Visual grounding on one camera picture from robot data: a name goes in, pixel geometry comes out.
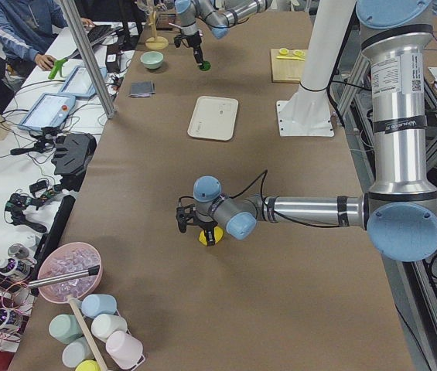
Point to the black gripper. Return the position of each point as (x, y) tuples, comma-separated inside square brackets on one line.
[(206, 226), (193, 40)]

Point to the yellow lemon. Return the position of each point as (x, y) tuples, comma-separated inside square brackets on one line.
[(211, 237)]

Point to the green lime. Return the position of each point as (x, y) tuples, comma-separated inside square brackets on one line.
[(205, 66)]

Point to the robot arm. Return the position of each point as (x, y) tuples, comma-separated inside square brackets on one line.
[(218, 22), (399, 211)]

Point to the cream plastic tray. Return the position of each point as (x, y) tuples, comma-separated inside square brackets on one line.
[(213, 118)]

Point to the wooden stand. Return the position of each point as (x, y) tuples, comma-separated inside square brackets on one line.
[(152, 8)]

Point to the mint green bowl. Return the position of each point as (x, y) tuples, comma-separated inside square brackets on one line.
[(152, 60)]

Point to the grey folded cloth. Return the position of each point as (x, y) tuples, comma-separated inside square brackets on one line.
[(142, 89)]

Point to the lemon slices on board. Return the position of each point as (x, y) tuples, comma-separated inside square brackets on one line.
[(291, 54)]

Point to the wooden cutting board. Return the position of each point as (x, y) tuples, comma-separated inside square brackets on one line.
[(286, 71)]

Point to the teach pendant tablet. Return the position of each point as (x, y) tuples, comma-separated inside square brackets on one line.
[(78, 83), (50, 111)]

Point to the light blue plastic cup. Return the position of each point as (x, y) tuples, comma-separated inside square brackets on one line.
[(98, 304)]

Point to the white plastic cup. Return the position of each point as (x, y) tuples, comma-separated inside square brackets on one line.
[(104, 325)]

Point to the green plastic tool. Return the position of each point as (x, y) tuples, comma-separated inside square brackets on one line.
[(57, 69)]

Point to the pink bowl with ice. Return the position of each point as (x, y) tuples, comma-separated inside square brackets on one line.
[(68, 259)]

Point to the pink plastic cup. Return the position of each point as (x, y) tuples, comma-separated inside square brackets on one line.
[(124, 349)]

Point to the black controller device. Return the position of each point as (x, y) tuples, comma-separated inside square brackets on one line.
[(71, 158)]

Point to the green plastic cup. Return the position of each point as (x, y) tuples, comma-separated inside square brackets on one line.
[(65, 328)]

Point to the person in blue jacket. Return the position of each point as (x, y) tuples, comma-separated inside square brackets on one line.
[(26, 33)]

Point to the yellow plastic cup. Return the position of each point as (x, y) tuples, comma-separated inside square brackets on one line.
[(88, 365)]

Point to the grey plastic cup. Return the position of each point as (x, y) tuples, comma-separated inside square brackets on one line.
[(76, 352)]

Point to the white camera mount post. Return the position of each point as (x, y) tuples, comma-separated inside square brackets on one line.
[(307, 113)]

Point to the white wire cup rack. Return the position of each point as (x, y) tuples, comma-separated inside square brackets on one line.
[(108, 326)]

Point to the wooden rack handle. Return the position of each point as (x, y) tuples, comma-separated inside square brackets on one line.
[(75, 307)]

